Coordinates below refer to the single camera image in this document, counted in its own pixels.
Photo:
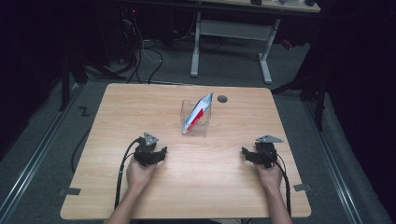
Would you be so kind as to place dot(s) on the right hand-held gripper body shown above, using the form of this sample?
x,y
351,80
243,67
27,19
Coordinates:
x,y
266,154

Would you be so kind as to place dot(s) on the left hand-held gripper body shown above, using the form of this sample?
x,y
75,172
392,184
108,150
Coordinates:
x,y
146,154

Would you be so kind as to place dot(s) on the clear plastic container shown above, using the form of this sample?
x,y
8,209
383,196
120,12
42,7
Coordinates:
x,y
204,129

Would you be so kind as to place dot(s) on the blue and white toothpaste tube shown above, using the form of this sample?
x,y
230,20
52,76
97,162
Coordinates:
x,y
197,113

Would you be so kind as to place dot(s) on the person's left hand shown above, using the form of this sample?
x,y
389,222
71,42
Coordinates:
x,y
140,175

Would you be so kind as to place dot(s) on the person's right hand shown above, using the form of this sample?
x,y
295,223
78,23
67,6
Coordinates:
x,y
270,179

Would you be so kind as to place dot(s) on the grey tape piece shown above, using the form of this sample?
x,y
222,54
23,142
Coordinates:
x,y
302,187
71,191

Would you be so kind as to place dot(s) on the dark round table grommet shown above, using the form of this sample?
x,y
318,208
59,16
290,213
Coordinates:
x,y
222,99

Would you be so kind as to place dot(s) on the black metal stand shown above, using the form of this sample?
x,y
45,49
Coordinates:
x,y
319,102
64,84

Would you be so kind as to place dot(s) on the small red object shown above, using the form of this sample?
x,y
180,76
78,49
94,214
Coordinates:
x,y
287,44

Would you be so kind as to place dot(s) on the metal floor rail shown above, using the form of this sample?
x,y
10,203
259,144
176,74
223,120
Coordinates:
x,y
31,158
333,168

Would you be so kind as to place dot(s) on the white frame desk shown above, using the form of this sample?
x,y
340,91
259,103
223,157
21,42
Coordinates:
x,y
233,29

